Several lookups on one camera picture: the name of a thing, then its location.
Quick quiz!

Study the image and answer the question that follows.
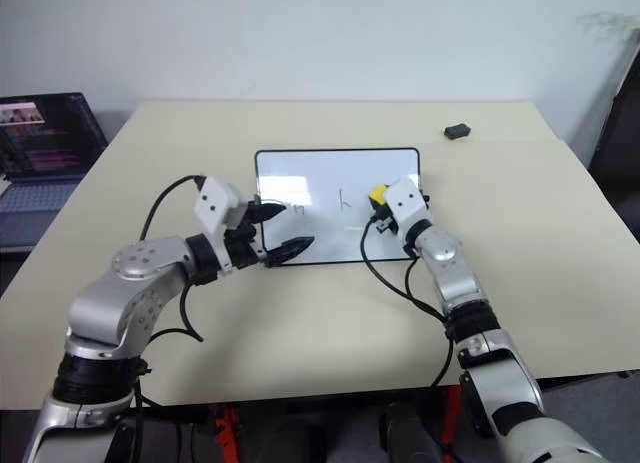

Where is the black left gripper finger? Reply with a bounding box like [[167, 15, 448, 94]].
[[262, 235, 316, 270], [251, 200, 287, 225]]

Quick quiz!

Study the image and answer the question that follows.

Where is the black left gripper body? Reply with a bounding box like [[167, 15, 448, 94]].
[[222, 195, 267, 273]]

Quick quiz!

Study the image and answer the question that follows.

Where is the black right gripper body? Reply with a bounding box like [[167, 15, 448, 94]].
[[371, 212, 402, 236]]

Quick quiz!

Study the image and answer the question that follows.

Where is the yellow whiteboard eraser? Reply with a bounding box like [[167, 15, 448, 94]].
[[367, 183, 392, 207]]

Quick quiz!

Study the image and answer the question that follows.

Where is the black-framed whiteboard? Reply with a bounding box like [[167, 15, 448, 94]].
[[254, 147, 425, 267]]

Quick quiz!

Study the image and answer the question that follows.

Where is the dark chair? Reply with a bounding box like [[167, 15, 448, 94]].
[[588, 30, 640, 237]]

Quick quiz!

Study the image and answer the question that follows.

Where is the dark rounded shape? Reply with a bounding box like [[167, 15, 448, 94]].
[[378, 400, 454, 463]]

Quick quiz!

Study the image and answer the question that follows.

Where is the open laptop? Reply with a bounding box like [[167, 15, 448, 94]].
[[0, 92, 109, 255]]

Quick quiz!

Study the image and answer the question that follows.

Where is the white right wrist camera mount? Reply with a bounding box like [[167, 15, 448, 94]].
[[384, 176, 432, 235]]

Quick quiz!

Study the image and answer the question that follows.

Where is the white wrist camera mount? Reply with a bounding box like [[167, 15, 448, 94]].
[[193, 176, 250, 243], [384, 176, 432, 235]]

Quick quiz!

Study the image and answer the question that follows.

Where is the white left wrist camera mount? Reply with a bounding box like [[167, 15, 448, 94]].
[[193, 176, 250, 243]]

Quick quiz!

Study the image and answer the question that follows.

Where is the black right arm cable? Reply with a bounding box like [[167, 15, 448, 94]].
[[360, 219, 457, 390]]

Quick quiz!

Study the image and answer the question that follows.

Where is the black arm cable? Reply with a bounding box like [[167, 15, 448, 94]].
[[139, 173, 207, 344], [360, 219, 457, 390]]

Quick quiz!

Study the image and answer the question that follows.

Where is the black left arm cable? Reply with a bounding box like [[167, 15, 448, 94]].
[[139, 173, 207, 344]]

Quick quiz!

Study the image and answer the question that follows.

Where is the orange-red strap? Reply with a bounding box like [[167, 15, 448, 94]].
[[439, 384, 464, 435], [213, 405, 242, 463]]

